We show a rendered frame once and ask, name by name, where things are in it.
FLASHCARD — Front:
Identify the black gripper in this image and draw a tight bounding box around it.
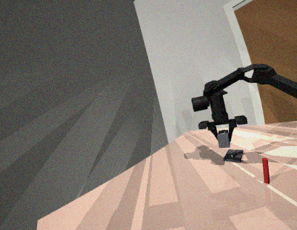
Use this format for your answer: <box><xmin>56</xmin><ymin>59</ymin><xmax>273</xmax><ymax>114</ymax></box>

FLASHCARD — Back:
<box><xmin>199</xmin><ymin>106</ymin><xmax>248</xmax><ymax>142</ymax></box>

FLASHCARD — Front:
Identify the red peg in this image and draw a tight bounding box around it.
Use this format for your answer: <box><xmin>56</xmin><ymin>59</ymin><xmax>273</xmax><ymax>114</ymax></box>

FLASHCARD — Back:
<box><xmin>262</xmin><ymin>158</ymin><xmax>270</xmax><ymax>184</ymax></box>

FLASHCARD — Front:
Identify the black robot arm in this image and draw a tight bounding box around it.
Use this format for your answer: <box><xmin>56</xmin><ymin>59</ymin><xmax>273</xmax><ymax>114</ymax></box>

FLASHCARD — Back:
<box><xmin>191</xmin><ymin>63</ymin><xmax>297</xmax><ymax>112</ymax></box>

